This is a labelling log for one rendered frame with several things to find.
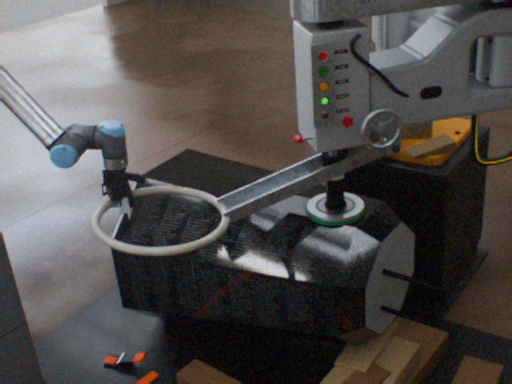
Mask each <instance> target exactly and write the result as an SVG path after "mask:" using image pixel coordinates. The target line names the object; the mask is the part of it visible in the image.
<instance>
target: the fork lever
mask: <svg viewBox="0 0 512 384"><path fill-rule="evenodd" d="M370 142H372V143H376V142H380V137H379V135H378V134H377V133H376V132H370ZM366 147H368V146H367V145H362V146H357V147H351V148H349V155H350V154H351V153H353V152H356V151H358V150H361V149H364V148H366ZM391 149H392V152H393V153H398V152H399V151H401V149H400V146H399V145H393V147H392V148H391ZM322 153H323V152H322ZM322 153H319V154H317V155H316V156H314V157H311V158H308V159H305V160H303V161H301V162H299V163H297V164H295V165H293V166H291V167H287V168H285V169H282V170H281V171H279V172H277V173H274V174H273V175H271V176H266V177H264V178H263V179H260V180H258V181H256V182H255V183H252V184H248V185H247V186H244V187H242V188H240V189H238V190H236V191H234V192H232V193H228V194H226V195H224V196H221V197H220V198H218V199H216V200H217V201H218V203H220V202H222V203H224V204H225V205H226V207H227V208H228V210H226V211H224V212H222V214H223V217H229V219H230V223H233V222H235V221H237V220H238V219H243V218H245V217H247V216H249V215H251V214H253V213H255V212H257V211H259V210H264V209H265V208H267V207H269V206H272V205H273V204H275V203H277V202H280V201H283V200H285V199H288V198H290V197H291V196H294V195H296V194H298V193H302V192H304V191H306V190H308V189H310V188H312V187H314V186H316V185H318V184H322V183H324V182H326V181H328V180H330V179H332V178H334V177H336V176H341V175H342V174H344V173H346V172H349V171H351V170H352V169H354V168H357V167H360V166H362V165H365V164H367V163H368V162H370V161H373V160H375V159H378V158H381V157H383V156H385V155H387V148H386V149H384V150H374V149H371V148H368V149H366V150H362V151H360V152H358V153H356V154H354V155H352V156H350V157H348V158H346V159H342V160H340V161H338V162H335V163H334V164H332V165H330V166H327V167H324V168H322V169H319V170H317V171H316V172H314V173H311V174H310V173H309V172H311V171H313V170H315V169H316V168H319V167H323V165H322V158H321V154H322ZM230 223H229V224H230Z"/></svg>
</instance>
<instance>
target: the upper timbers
mask: <svg viewBox="0 0 512 384"><path fill-rule="evenodd" d="M374 363H375V364H377V365H379V366H381V367H382V368H385V369H387V370H389V371H390V372H391V375H390V376H388V377H387V378H386V379H385V380H384V381H383V382H382V384H406V382H407V381H408V379H409V378H410V376H411V375H412V374H413V373H414V371H415V368H416V367H418V365H419V364H420V344H418V343H413V342H410V341H408V340H406V339H403V338H400V337H398V336H393V338H392V339H391V340H390V339H389V340H388V341H387V343H386V344H385V345H384V346H383V349H382V351H381V352H380V353H379V354H378V356H377V357H376V359H375V360H374ZM353 372H354V371H353V370H350V369H345V368H342V367H340V366H337V365H335V366H334V368H333V369H332V370H331V371H330V372H329V373H328V375H327V376H326V377H324V378H323V380H322V381H321V383H320V384H340V383H342V382H343V381H344V380H345V379H346V378H347V377H349V376H350V375H351V374H352V373H353Z"/></svg>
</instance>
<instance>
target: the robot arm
mask: <svg viewBox="0 0 512 384"><path fill-rule="evenodd" d="M0 101H1V102H2V104H4V105H5V106H6V107H7V108H8V109H9V111H10V112H12V113H13V114H14V115H15V116H16V117H17V119H18V120H20V121H21V122H22V123H23V124H24V126H25V127H26V128H28V129H29V130H30V131H31V132H32V134H33V135H34V136H36V137H37V138H38V139H39V141H40V142H41V143H42V144H43V145H44V146H45V148H46V149H47V151H48V152H50V160H51V161H52V162H53V163H54V165H55V166H56V167H58V168H71V167H72V166H73V165H75V164H76V163H77V162H78V160H79V158H80V157H81V156H82V155H83V154H84V153H85V152H86V150H102V160H103V167H104V168H105V169H103V170H102V177H103V183H102V195H103V196H104V195H107V194H108V196H109V197H110V200H111V201H119V200H121V199H122V200H121V202H119V203H118V204H116V205H114V206H113V207H111V208H118V213H119V214H120V215H121V214H124V213H127V216H128V219H130V218H131V216H132V212H133V207H134V197H133V193H132V190H131V187H130V184H129V183H128V182H127V181H128V180H131V181H134V182H135V183H137V184H144V183H145V180H146V177H144V176H143V175H141V174H135V173H131V172H127V171H126V170H127V166H128V159H127V143H126V132H125V128H124V125H123V124H122V123H121V122H119V121H116V120H104V121H102V122H100V123H99V125H78V124H72V125H67V126H66V127H64V129H63V128H62V127H60V126H59V125H58V124H57V123H56V122H55V119H53V118H52V117H51V116H50V115H49V114H48V113H47V111H45V110H44V109H43V108H42V107H41V106H40V104H39V103H37V102H36V101H35V100H34V99H33V96H32V95H30V94H29V93H28V92H27V91H26V90H25V88H24V87H22V86H21V85H20V84H19V83H18V81H17V80H15V79H14V78H13V77H12V76H11V74H10V72H8V71H7V70H6V69H5V68H4V66H3V65H2V64H0ZM103 186H106V192H105V193H103ZM125 195H126V197H125ZM122 197H124V198H122Z"/></svg>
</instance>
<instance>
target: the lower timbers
mask: <svg viewBox="0 0 512 384"><path fill-rule="evenodd" d="M393 321H397V322H398V326H397V327H396V328H395V330H394V331H393V333H392V334H391V337H390V338H389V339H390V340H391V339H392V338H393V336H398V337H400V338H403V339H406V340H408V341H410V342H413V343H418V344H420V364H419V365H418V367H416V368H415V371H414V373H413V374H412V375H411V376H410V378H409V379H408V381H407V382H406V384H424V383H425V382H426V381H427V379H428V378H429V377H430V375H431V374H432V372H433V371H434V370H435V368H436V367H437V366H438V365H439V363H440V361H441V360H442V359H443V358H444V357H445V356H446V354H447V353H448V333H446V332H443V331H441V330H438V329H436V328H433V327H431V326H426V325H424V324H421V323H418V322H416V321H413V320H410V319H404V318H401V317H399V316H398V317H397V318H396V319H394V320H393ZM502 373H503V365H500V364H494V363H491V362H487V361H485V360H481V359H479V358H475V357H469V356H466V355H464V357H463V360H462V362H461V364H460V365H459V367H458V370H457V372H456V374H455V377H454V379H453V381H452V382H451V384H501V381H502Z"/></svg>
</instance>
